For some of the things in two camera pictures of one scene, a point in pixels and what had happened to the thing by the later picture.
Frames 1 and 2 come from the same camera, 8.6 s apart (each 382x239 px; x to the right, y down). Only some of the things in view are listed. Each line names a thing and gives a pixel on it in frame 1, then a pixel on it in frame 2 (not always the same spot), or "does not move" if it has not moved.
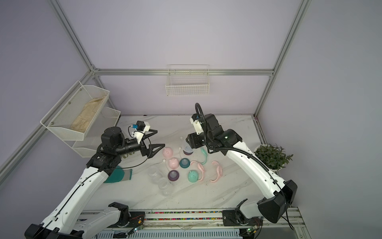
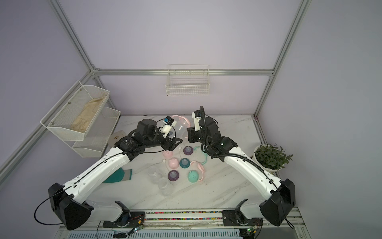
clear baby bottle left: [154, 174] does not move
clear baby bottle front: [164, 186] does not move
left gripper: [145, 152] -> [171, 147]
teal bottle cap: [193, 176] does not move
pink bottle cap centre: [173, 163] does not move
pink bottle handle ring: [219, 172] -> [177, 115]
